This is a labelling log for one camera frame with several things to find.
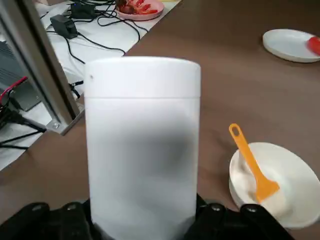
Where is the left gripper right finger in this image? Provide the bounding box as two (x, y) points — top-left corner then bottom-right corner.
(183, 193), (297, 240)

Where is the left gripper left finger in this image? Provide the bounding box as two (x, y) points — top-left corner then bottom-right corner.
(0, 198), (106, 240)

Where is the white oil pot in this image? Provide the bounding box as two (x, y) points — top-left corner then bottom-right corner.
(84, 56), (202, 240)

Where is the small white bowl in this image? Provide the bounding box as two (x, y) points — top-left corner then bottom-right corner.
(228, 141), (320, 230)

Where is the grey ribbed metal box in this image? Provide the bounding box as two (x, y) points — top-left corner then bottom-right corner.
(0, 39), (20, 88)

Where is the white round plate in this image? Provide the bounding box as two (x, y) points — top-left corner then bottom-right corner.
(262, 28), (320, 63)

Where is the red sausage on skewer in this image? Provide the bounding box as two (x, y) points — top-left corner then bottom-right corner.
(306, 36), (320, 56)

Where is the black power adapter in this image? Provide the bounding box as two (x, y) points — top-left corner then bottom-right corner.
(49, 14), (77, 40)

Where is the black desk device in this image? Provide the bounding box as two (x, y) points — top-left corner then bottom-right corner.
(70, 1), (97, 19)

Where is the pink plate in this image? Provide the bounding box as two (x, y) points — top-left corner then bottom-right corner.
(115, 0), (165, 21)

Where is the brown mushroom skewer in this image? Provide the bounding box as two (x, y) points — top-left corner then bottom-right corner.
(116, 0), (133, 13)

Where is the red shrimp skewer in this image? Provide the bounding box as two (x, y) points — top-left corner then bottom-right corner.
(129, 0), (160, 15)

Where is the black cable bundle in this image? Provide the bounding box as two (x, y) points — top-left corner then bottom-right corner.
(0, 109), (48, 151)

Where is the aluminium box with red wires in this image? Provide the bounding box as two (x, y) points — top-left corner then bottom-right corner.
(0, 76), (42, 112)

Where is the aluminium frame post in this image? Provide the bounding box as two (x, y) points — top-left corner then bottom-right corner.
(0, 0), (85, 136)

